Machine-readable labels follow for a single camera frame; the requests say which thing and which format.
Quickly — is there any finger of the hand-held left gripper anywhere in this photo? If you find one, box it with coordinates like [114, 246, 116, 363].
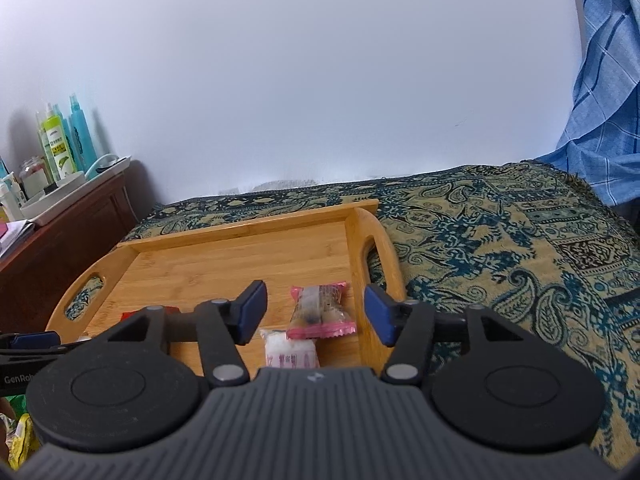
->
[0, 331, 91, 361]

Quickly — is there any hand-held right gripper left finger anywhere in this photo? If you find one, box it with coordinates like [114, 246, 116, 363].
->
[95, 280, 268, 388]

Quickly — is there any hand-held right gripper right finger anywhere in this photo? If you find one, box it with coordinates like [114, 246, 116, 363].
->
[363, 282, 518, 387]

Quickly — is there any white snack packet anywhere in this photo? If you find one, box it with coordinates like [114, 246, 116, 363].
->
[260, 327, 319, 372]

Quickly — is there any pink snack packet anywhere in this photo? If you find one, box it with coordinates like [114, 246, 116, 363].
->
[286, 281, 357, 341]

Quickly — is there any wooden tray with handles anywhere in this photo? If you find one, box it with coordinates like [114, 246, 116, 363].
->
[45, 199, 407, 376]

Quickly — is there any yellow snack packet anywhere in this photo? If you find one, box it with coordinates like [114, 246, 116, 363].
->
[7, 412, 36, 471]

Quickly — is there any red snack packet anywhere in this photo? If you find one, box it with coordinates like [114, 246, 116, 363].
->
[121, 306, 179, 320]

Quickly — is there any wooden nightstand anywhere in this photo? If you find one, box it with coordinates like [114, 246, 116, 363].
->
[0, 160, 138, 333]

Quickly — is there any stack of papers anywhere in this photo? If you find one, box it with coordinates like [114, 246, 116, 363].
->
[0, 220, 36, 259]

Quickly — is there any paisley patterned blanket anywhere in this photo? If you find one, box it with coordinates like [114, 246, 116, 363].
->
[65, 161, 640, 466]

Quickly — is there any small white bottle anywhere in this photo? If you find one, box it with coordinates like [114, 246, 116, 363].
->
[0, 182, 23, 221]

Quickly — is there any white plastic tray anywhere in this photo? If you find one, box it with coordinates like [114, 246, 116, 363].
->
[22, 156, 132, 227]

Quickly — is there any glass jar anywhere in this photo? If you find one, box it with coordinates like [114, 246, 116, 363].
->
[19, 157, 51, 198]

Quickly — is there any pale curved scoop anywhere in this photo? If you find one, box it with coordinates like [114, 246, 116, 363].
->
[85, 154, 119, 179]

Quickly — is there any yellow-green spray bottle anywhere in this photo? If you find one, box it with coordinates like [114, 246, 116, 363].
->
[44, 104, 76, 181]

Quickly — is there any teal spray bottle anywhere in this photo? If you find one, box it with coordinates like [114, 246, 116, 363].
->
[69, 92, 99, 171]

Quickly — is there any blue plaid cloth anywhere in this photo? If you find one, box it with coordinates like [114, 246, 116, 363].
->
[535, 0, 640, 208]

